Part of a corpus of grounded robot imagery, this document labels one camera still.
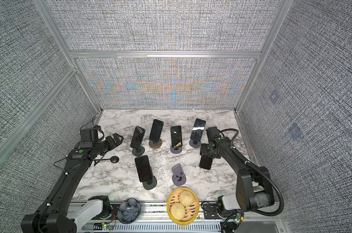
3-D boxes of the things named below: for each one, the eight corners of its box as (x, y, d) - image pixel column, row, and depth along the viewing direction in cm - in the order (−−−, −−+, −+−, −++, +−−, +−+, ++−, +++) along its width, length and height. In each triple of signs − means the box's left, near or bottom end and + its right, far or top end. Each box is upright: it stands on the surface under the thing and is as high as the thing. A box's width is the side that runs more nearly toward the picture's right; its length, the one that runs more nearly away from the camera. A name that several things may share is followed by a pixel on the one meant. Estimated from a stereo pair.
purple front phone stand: (175, 187, 83) (175, 181, 75) (170, 174, 88) (169, 167, 79) (185, 183, 85) (186, 177, 76) (179, 170, 89) (180, 163, 81)
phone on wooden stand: (151, 144, 101) (147, 129, 88) (156, 133, 106) (154, 118, 94) (160, 147, 99) (157, 132, 86) (165, 136, 105) (163, 121, 92)
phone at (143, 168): (142, 184, 84) (136, 173, 71) (140, 170, 90) (134, 157, 76) (153, 181, 85) (149, 170, 72) (151, 167, 91) (147, 154, 77)
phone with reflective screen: (189, 143, 102) (191, 130, 90) (193, 132, 108) (196, 118, 96) (199, 146, 100) (202, 133, 88) (203, 134, 107) (206, 121, 94)
